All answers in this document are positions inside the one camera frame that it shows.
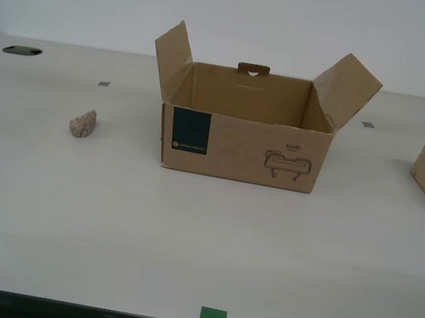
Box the small speckled pinkish rock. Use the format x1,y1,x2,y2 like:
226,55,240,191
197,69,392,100
66,105,102,143

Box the open brown cardboard box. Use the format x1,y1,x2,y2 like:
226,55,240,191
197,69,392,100
132,15,389,204

